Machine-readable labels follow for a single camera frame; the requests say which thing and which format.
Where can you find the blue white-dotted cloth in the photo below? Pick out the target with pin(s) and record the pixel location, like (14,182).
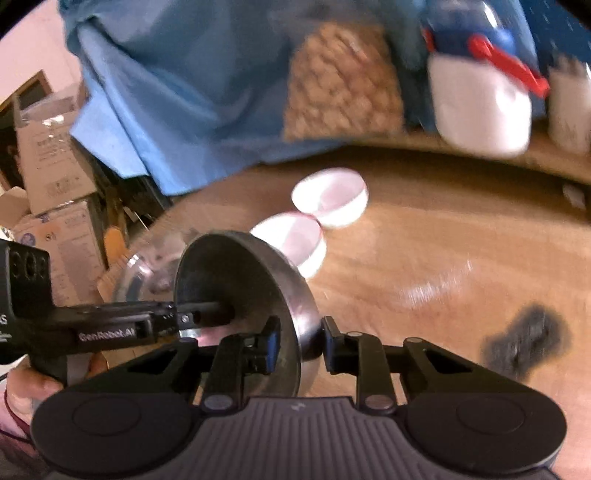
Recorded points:
(554,27)

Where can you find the light blue cloth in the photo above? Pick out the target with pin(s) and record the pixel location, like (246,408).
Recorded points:
(207,92)

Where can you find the wooden chair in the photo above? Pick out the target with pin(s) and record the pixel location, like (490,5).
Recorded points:
(113,240)

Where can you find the white ceramic bowl red rim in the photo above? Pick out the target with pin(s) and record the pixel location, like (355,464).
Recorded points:
(291,244)
(330,198)

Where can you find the taped cardboard box blue logo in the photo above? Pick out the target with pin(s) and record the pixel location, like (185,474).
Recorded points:
(69,249)

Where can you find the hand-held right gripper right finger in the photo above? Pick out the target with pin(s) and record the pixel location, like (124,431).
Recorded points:
(325,344)

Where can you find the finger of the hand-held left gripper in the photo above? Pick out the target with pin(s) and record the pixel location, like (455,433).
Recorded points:
(203,314)

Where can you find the deep steel bowl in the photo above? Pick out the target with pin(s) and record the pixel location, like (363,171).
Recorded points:
(249,277)

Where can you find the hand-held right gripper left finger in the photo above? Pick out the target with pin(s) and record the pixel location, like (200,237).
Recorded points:
(273,344)

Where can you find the person's left forearm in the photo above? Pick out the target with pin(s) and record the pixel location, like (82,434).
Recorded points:
(11,434)

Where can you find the large shallow steel plate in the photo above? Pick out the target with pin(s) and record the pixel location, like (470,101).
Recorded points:
(147,267)

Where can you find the white jar blue lid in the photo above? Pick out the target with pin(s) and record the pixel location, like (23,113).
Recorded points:
(480,106)

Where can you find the small white jar metal lid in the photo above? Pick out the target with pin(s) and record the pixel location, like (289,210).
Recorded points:
(570,110)

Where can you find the person's left hand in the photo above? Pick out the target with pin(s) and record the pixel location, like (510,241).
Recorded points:
(27,387)

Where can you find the clear bag of puffed snacks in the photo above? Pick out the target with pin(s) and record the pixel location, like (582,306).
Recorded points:
(341,87)

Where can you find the wooden desktop shelf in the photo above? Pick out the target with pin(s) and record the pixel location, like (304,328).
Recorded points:
(554,161)

